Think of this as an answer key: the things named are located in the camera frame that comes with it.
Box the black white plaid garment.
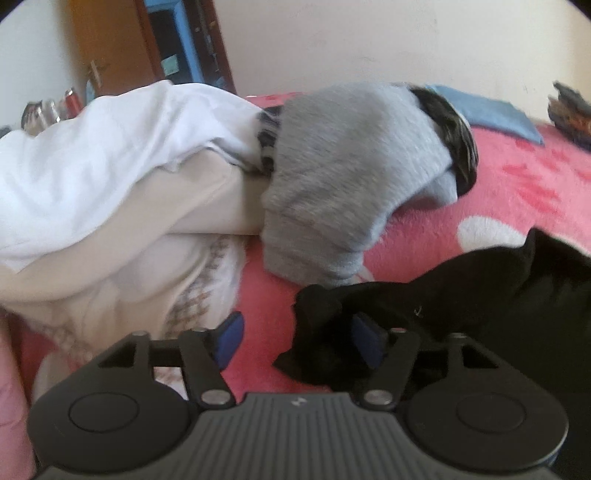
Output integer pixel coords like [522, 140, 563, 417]
[256, 85, 479, 195]

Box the folded light blue cloth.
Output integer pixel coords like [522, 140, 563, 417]
[425, 84, 546, 146]

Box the stack of folded dark clothes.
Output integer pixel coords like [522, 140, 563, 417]
[547, 80, 591, 151]

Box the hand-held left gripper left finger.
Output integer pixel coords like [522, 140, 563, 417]
[97, 311, 245, 409]

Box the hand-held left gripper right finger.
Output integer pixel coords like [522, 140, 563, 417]
[351, 313, 502, 411]

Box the wooden door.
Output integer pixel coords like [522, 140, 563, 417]
[69, 0, 164, 100]

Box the pink floral blanket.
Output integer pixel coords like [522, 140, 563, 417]
[0, 92, 591, 480]

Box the houndstooth trimmed white garment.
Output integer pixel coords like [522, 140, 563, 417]
[0, 233, 250, 402]

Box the light pink quilt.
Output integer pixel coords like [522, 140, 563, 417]
[0, 309, 38, 480]

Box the glass jar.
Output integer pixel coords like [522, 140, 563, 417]
[41, 98, 63, 125]
[21, 102, 44, 137]

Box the grey sweater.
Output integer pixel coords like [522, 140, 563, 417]
[259, 82, 459, 288]

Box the beige garment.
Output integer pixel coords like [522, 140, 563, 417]
[0, 154, 269, 305]

